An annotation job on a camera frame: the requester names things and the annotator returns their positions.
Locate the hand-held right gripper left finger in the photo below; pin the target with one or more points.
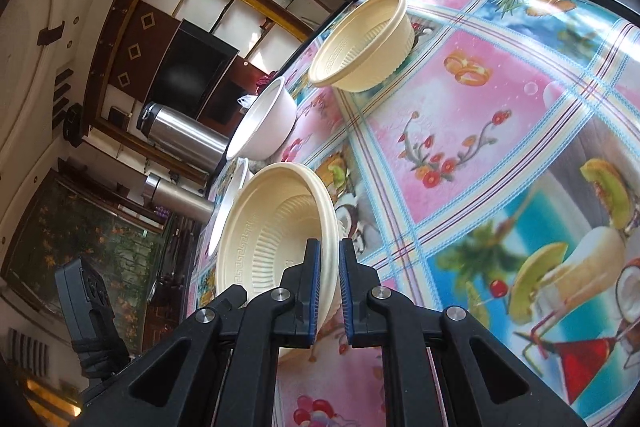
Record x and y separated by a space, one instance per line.
313 289

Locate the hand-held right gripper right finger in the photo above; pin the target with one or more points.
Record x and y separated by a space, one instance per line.
346 292

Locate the cream plastic bowl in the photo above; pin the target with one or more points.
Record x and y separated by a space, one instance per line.
265 237
360 42

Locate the white plastic bowl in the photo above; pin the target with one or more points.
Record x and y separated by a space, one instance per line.
265 122

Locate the framed flower painting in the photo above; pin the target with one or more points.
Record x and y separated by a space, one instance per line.
75 242

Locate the white plate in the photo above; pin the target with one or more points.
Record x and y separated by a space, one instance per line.
227 202

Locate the small steel thermos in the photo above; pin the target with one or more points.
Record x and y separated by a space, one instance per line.
177 199

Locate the large steel thermos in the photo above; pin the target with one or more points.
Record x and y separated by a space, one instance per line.
185 134

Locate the printed fruit tablecloth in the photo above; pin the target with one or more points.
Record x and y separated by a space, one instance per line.
480 117

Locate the black television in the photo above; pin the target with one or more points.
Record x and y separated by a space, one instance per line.
190 67

